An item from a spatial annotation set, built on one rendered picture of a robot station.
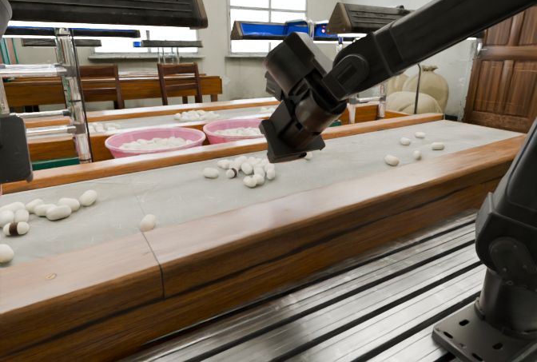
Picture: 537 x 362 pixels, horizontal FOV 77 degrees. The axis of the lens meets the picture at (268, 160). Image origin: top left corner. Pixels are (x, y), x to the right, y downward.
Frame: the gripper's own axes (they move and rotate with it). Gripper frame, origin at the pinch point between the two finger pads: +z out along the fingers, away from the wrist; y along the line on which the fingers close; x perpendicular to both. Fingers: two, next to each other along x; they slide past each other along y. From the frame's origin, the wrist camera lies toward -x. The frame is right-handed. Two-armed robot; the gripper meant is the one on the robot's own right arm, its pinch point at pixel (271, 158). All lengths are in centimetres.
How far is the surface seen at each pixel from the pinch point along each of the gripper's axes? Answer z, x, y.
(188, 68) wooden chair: 198, -174, -76
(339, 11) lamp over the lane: -5.2, -31.8, -29.9
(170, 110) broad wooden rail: 75, -57, -9
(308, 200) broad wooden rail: -4.2, 10.0, -1.0
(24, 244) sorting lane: 7.6, 2.9, 38.8
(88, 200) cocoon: 13.1, -3.6, 29.8
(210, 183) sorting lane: 13.7, -2.1, 7.4
